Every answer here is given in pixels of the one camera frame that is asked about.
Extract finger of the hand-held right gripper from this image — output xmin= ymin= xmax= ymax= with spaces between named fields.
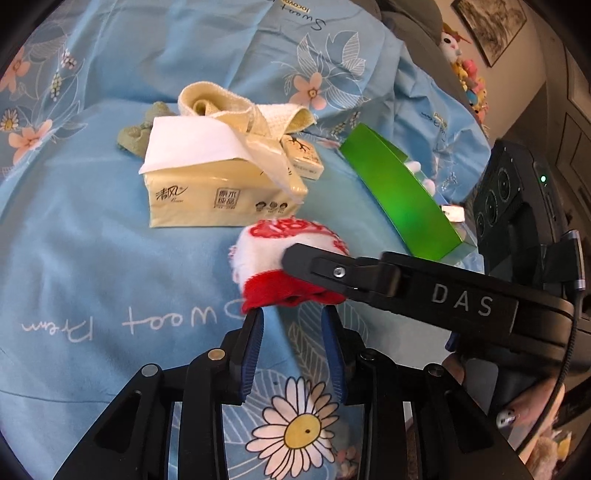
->
xmin=283 ymin=243 xmax=402 ymax=302

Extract beige waffle towel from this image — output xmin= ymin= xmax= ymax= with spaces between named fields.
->
xmin=178 ymin=82 xmax=317 ymax=139

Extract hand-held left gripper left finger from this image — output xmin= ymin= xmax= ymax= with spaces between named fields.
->
xmin=53 ymin=308 xmax=266 ymax=480

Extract grey panelled door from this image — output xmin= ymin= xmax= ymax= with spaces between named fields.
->
xmin=538 ymin=41 xmax=591 ymax=241

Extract pile of colourful plush toys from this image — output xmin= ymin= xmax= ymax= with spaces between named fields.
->
xmin=438 ymin=22 xmax=489 ymax=126

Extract blue floral printed sheet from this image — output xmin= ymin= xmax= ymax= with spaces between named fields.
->
xmin=0 ymin=0 xmax=492 ymax=480

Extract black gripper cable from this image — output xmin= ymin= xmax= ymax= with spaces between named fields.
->
xmin=517 ymin=231 xmax=591 ymax=455

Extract large yellow tissue pack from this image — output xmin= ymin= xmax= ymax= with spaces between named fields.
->
xmin=139 ymin=116 xmax=309 ymax=229

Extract olive green cloth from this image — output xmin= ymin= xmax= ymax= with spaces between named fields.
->
xmin=116 ymin=102 xmax=178 ymax=158

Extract grey sofa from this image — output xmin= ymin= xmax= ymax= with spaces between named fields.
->
xmin=379 ymin=0 xmax=490 ymax=134

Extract white plush bunny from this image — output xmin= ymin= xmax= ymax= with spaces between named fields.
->
xmin=405 ymin=161 xmax=437 ymax=193

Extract beige fluffy cloth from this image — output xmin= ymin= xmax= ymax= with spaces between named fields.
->
xmin=522 ymin=427 xmax=583 ymax=480

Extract framed ink painting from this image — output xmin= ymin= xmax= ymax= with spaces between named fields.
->
xmin=451 ymin=0 xmax=528 ymax=68

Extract red and white sock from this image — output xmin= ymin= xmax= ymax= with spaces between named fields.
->
xmin=229 ymin=219 xmax=349 ymax=309

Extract person's right hand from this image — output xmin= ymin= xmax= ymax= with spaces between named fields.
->
xmin=441 ymin=356 xmax=567 ymax=430

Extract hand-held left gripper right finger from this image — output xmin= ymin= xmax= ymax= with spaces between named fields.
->
xmin=321 ymin=305 xmax=536 ymax=480

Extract green cardboard box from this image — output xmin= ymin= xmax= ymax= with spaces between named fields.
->
xmin=339 ymin=122 xmax=476 ymax=264

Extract small yellow tissue pack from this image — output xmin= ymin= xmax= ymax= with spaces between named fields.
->
xmin=281 ymin=134 xmax=324 ymax=181

